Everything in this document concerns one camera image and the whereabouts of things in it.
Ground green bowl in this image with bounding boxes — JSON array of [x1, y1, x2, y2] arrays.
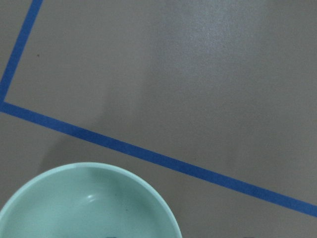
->
[[0, 163, 182, 238]]

